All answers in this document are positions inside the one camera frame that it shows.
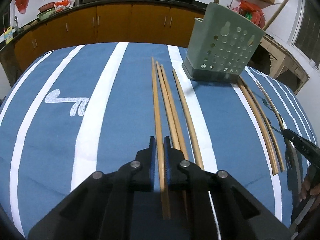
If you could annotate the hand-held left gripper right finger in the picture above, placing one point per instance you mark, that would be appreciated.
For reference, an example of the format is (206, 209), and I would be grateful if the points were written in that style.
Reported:
(167, 160)

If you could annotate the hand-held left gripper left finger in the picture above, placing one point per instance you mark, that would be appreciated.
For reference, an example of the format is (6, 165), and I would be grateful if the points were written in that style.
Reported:
(152, 157)

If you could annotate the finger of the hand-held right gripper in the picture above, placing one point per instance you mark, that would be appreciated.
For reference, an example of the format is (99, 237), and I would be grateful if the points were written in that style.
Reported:
(303, 147)

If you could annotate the tan round wooden chopstick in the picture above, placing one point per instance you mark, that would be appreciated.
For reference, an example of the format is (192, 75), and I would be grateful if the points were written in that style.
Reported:
(269, 127)
(262, 127)

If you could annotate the brown wooden chopstick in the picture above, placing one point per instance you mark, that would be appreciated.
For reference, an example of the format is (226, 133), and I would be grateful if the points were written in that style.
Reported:
(164, 97)
(156, 105)
(172, 105)

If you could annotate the pale wooden chopstick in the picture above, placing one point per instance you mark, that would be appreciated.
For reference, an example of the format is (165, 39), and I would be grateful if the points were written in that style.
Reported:
(185, 110)

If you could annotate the thin wooden chopstick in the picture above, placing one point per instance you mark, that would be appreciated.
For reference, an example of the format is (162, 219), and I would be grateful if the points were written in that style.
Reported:
(271, 105)

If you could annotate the green perforated utensil holder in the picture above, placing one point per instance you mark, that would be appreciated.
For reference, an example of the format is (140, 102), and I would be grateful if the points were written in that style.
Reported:
(225, 55)

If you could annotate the person's right hand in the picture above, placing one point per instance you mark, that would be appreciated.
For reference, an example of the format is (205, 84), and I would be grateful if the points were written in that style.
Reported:
(308, 185)

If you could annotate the blue white striped tablecloth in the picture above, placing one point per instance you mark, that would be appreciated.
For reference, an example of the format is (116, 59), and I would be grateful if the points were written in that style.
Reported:
(120, 130)

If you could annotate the beige carved side table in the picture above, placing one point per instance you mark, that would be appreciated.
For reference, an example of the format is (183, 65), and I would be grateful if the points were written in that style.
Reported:
(282, 55)

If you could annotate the barred window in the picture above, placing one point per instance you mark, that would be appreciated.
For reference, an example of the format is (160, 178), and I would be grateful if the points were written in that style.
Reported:
(308, 35)

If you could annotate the red jugs pack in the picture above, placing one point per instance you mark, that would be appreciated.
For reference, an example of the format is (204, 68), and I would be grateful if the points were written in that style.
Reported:
(258, 18)

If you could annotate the orange lower kitchen cabinets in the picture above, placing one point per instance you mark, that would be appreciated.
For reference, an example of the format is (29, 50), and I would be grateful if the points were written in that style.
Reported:
(112, 22)

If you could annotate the red shopping bag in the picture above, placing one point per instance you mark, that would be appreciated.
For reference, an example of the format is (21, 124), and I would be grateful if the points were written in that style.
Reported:
(247, 5)

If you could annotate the metal cup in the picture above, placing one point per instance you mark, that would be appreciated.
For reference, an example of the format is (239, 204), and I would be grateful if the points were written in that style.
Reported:
(77, 0)

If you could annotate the crumpled red white bag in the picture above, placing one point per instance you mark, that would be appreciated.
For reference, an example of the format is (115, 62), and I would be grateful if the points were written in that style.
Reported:
(63, 4)

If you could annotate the green pot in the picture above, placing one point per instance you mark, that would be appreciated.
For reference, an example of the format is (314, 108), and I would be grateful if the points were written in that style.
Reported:
(46, 14)

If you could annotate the red basin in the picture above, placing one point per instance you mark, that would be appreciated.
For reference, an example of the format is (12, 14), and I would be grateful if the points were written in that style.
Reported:
(47, 6)

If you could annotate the yellow detergent bottle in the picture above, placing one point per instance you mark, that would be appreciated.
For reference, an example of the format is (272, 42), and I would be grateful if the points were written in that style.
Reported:
(9, 34)

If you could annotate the metal faucet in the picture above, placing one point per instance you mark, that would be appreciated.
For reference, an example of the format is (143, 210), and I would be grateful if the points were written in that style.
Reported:
(16, 21)

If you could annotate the large red plastic bag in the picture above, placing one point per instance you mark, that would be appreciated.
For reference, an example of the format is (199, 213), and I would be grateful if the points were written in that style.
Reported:
(22, 2)

